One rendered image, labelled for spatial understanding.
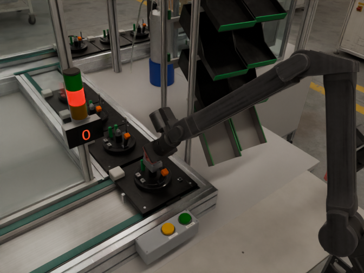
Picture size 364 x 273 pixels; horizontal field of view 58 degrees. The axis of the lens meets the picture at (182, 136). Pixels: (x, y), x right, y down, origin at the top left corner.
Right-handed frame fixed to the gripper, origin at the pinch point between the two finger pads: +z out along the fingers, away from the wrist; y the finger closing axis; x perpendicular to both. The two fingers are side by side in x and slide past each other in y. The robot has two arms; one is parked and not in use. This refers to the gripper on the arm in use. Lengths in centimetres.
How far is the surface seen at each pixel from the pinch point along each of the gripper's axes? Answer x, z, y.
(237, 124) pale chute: 2.9, 0.7, -41.1
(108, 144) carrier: -14.0, 21.2, 5.6
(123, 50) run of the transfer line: -84, 83, -53
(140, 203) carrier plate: 12.8, 4.7, 10.4
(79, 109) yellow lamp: -20.8, -11.0, 19.2
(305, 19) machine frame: -45, 30, -164
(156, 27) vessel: -69, 37, -54
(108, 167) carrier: -5.4, 18.9, 10.6
